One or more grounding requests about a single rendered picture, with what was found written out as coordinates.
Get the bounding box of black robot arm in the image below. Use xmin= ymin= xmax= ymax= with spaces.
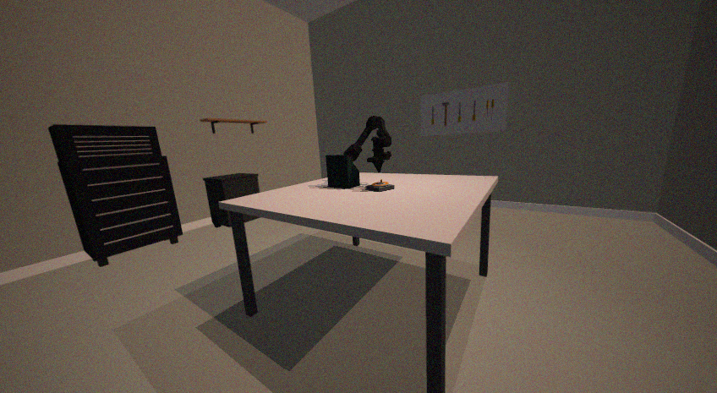
xmin=343 ymin=116 xmax=391 ymax=161

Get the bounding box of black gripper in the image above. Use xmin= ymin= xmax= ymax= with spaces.
xmin=367 ymin=147 xmax=389 ymax=172

